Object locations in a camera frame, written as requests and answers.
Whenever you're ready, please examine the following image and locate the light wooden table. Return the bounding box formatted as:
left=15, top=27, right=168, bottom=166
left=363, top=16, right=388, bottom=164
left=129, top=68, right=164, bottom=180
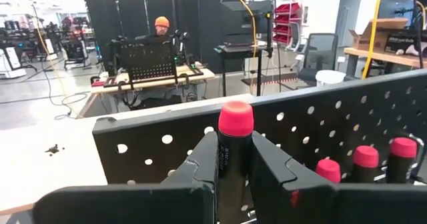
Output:
left=0, top=93, right=256, bottom=217

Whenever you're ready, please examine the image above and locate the small black screws pile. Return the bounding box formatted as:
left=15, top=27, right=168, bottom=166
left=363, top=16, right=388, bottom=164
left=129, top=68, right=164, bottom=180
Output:
left=45, top=143, right=66, bottom=157

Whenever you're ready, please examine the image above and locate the black screwdriver red cap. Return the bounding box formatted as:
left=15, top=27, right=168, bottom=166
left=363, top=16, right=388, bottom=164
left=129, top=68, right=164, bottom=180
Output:
left=352, top=145, right=380, bottom=185
left=385, top=136, right=420, bottom=185
left=315, top=157, right=343, bottom=185
left=217, top=100, right=255, bottom=224

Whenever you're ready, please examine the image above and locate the black product box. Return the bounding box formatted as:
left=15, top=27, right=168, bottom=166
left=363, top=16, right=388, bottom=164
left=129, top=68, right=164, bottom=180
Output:
left=384, top=32, right=427, bottom=55

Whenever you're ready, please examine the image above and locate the thick black slanted cable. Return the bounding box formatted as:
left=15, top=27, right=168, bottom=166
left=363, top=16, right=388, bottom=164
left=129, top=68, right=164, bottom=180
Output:
left=412, top=0, right=425, bottom=70

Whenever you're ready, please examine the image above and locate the brown cardboard box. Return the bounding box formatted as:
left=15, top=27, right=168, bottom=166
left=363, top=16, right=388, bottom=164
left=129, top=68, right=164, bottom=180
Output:
left=348, top=17, right=410, bottom=51

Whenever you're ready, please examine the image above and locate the black metal pegboard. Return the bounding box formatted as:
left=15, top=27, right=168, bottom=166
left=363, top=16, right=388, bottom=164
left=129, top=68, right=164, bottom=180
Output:
left=91, top=69, right=427, bottom=224

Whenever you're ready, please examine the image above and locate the thin yellow cable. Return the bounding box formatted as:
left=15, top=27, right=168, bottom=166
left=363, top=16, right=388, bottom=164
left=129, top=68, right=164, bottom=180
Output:
left=235, top=0, right=258, bottom=60

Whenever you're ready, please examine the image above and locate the thick yellow hanging cable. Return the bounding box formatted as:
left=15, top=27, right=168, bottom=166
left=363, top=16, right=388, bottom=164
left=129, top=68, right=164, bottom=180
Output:
left=361, top=0, right=385, bottom=81

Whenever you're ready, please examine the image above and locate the white bucket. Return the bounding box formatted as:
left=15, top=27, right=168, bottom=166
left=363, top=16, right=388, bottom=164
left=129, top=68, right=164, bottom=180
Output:
left=315, top=69, right=347, bottom=87

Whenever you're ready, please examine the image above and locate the wooden side table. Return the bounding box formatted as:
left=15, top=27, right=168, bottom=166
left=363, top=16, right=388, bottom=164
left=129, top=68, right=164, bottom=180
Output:
left=343, top=47, right=427, bottom=78

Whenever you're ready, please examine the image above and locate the distant black pegboard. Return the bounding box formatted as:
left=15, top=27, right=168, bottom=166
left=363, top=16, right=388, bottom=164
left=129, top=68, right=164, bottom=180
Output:
left=118, top=39, right=177, bottom=85

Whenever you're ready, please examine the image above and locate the black partition curtain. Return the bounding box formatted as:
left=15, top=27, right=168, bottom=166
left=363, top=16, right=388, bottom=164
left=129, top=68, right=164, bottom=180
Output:
left=83, top=0, right=276, bottom=75

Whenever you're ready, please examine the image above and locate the white robot station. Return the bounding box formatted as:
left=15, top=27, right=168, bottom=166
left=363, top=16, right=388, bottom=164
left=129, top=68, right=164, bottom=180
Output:
left=0, top=45, right=27, bottom=80

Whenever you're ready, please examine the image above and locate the black standing desk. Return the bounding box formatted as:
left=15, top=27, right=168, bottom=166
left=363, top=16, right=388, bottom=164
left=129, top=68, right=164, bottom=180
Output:
left=213, top=0, right=276, bottom=97

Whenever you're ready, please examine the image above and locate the black office chair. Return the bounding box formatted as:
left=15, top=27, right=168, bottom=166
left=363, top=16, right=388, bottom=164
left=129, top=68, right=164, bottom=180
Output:
left=296, top=33, right=340, bottom=85

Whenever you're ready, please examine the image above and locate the person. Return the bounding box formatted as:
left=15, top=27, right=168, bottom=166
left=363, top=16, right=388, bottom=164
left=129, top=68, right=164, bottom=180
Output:
left=135, top=15, right=177, bottom=43

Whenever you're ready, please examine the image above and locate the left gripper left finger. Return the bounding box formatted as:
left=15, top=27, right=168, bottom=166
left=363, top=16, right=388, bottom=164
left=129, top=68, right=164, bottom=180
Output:
left=32, top=130, right=220, bottom=224

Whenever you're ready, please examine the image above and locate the red bin shelf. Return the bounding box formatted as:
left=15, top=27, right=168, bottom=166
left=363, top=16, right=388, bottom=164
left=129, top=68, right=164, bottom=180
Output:
left=272, top=2, right=303, bottom=47

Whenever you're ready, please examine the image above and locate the black robot station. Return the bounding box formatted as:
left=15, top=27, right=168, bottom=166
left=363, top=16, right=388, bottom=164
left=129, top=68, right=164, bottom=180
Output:
left=63, top=33, right=91, bottom=68

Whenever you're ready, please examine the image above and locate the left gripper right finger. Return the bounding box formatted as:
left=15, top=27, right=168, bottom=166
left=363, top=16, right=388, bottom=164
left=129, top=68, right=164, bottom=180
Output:
left=248, top=130, right=427, bottom=224

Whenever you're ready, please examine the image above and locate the distant wooden robot table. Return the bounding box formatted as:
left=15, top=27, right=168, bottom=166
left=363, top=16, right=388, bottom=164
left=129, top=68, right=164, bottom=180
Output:
left=78, top=62, right=216, bottom=118

